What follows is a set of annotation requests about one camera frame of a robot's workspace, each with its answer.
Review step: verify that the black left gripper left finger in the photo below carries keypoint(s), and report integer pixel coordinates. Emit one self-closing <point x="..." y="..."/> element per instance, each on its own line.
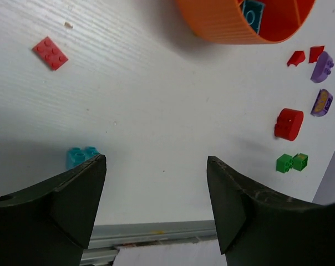
<point x="51" y="223"/>

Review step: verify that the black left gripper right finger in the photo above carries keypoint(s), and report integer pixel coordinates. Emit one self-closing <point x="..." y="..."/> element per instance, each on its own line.
<point x="257" y="225"/>

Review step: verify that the small teal lego brick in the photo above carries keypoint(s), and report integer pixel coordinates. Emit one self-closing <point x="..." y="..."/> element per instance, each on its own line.
<point x="76" y="156"/>

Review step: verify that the purple printed lego brick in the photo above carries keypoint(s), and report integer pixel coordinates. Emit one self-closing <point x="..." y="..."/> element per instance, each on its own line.
<point x="322" y="103"/>

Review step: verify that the teal arched lego brick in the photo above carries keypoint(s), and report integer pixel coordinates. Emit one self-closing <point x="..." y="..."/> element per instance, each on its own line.
<point x="253" y="12"/>

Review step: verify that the white foam board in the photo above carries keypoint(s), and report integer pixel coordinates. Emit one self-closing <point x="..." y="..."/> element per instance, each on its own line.
<point x="205" y="253"/>

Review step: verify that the green lego brick left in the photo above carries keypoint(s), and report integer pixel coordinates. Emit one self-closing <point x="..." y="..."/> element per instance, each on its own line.
<point x="284" y="163"/>

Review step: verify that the green lego brick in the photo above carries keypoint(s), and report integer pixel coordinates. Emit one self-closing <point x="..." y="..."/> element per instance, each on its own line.
<point x="300" y="161"/>
<point x="284" y="163"/>

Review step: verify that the green lego brick right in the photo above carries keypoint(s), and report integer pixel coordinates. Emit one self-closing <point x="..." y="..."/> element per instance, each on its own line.
<point x="300" y="161"/>

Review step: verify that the red rounded lego brick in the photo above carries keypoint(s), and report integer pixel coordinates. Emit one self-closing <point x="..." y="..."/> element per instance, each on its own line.
<point x="288" y="124"/>

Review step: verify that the purple lego brick with studs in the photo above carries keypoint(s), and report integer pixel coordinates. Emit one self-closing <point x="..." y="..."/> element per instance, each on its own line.
<point x="322" y="68"/>

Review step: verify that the flat red lego plate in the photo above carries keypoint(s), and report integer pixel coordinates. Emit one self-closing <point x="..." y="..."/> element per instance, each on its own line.
<point x="49" y="53"/>

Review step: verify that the small red lego slope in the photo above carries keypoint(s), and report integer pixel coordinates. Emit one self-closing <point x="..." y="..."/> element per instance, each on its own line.
<point x="315" y="52"/>
<point x="296" y="58"/>

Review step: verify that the orange round divided container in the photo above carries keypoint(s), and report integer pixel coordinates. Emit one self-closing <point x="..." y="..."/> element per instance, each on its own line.
<point x="222" y="22"/>

